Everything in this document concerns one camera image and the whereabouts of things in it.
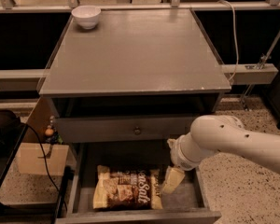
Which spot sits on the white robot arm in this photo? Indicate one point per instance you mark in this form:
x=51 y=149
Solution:
x=211 y=134

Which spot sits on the metal railing frame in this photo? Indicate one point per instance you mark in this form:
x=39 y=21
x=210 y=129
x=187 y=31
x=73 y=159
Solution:
x=252 y=73

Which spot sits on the closed grey top drawer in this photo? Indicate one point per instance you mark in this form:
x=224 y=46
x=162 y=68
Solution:
x=120 y=128

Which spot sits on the brown chip bag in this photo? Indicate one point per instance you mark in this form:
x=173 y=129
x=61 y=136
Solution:
x=128 y=189

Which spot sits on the round dark drawer knob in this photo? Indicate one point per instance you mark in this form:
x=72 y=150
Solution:
x=137 y=131

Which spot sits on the grey wooden drawer cabinet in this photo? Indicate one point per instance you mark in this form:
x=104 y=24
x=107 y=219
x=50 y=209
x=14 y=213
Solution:
x=138 y=105

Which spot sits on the cardboard box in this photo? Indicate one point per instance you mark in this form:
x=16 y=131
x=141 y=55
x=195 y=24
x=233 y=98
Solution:
x=33 y=159

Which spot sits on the small colourful figurine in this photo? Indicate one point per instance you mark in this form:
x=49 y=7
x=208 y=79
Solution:
x=51 y=134

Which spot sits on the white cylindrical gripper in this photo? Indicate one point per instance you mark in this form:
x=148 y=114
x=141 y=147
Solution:
x=179 y=157

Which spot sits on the white ceramic bowl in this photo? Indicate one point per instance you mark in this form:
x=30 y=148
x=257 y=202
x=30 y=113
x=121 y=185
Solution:
x=86 y=17

